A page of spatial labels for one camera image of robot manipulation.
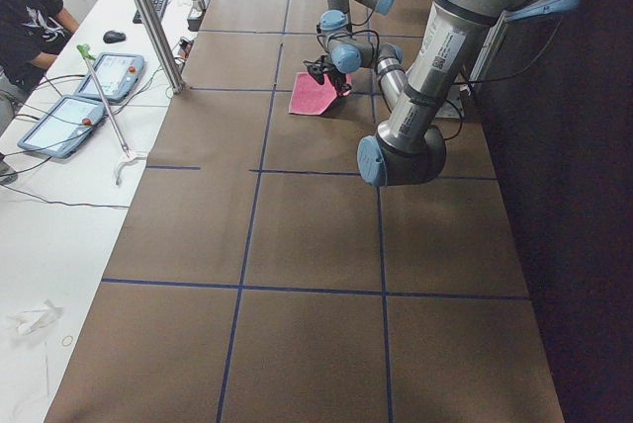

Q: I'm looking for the pink towel with white edge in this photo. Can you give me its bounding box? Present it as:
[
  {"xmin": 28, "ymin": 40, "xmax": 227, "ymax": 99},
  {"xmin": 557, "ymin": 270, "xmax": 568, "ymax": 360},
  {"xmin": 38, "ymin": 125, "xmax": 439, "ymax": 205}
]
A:
[{"xmin": 288, "ymin": 72, "xmax": 343, "ymax": 116}]

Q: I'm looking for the metal grabber stick green tip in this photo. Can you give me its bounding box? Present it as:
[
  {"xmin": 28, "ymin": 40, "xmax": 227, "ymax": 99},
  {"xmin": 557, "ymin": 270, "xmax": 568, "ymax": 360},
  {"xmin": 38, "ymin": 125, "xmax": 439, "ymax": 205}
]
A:
[{"xmin": 76, "ymin": 43, "xmax": 147, "ymax": 186}]

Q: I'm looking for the far teach pendant tablet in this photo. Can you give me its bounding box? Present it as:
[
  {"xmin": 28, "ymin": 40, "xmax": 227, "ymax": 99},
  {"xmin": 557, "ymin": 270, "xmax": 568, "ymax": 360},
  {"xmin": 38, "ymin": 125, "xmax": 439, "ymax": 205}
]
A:
[{"xmin": 89, "ymin": 52, "xmax": 145, "ymax": 104}]

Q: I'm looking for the seated person in black shirt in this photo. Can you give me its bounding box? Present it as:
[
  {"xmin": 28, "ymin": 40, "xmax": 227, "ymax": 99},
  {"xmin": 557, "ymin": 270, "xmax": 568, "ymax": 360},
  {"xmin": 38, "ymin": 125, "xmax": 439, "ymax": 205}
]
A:
[{"xmin": 1, "ymin": 0, "xmax": 79, "ymax": 94}]

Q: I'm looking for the crumpled white tissue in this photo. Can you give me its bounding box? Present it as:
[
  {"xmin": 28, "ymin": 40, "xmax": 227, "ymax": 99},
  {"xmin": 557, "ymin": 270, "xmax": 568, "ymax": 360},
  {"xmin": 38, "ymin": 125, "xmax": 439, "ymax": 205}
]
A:
[{"xmin": 5, "ymin": 299, "xmax": 64, "ymax": 337}]

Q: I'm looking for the near teach pendant tablet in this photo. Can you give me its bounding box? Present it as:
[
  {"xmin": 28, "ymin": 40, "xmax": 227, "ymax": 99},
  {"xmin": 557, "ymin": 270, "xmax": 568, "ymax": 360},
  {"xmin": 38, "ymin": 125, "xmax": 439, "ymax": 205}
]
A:
[{"xmin": 17, "ymin": 95, "xmax": 105, "ymax": 159}]

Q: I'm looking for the black computer mouse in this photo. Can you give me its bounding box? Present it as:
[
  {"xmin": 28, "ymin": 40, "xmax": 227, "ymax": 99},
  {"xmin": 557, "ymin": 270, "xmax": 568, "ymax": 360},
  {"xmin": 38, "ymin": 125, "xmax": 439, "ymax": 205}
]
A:
[{"xmin": 103, "ymin": 31, "xmax": 127, "ymax": 44}]

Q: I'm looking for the teach pendant tablet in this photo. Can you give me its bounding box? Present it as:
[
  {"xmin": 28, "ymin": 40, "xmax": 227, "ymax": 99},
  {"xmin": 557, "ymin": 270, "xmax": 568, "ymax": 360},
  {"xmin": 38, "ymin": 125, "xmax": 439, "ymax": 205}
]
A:
[
  {"xmin": 17, "ymin": 95, "xmax": 105, "ymax": 159},
  {"xmin": 89, "ymin": 52, "xmax": 145, "ymax": 104}
]

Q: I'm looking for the small metal cup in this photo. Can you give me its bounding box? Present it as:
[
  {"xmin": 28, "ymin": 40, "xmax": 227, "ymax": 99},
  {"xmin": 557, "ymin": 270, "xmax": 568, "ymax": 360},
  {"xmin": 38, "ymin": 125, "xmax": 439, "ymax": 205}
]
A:
[{"xmin": 191, "ymin": 0, "xmax": 206, "ymax": 12}]

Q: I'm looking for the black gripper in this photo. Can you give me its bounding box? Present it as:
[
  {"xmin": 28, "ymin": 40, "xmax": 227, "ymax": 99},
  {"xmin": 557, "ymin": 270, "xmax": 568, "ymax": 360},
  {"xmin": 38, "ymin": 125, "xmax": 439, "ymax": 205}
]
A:
[{"xmin": 303, "ymin": 54, "xmax": 352, "ymax": 97}]

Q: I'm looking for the aluminium frame post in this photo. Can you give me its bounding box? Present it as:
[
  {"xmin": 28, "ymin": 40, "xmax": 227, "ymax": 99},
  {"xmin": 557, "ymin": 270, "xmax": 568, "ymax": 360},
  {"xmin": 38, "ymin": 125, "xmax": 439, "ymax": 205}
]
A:
[{"xmin": 134, "ymin": 0, "xmax": 185, "ymax": 95}]

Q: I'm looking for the rubber band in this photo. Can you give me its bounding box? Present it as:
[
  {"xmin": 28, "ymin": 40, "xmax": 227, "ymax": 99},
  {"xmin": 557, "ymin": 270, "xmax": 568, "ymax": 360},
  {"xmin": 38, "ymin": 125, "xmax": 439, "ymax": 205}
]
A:
[{"xmin": 61, "ymin": 335, "xmax": 74, "ymax": 347}]

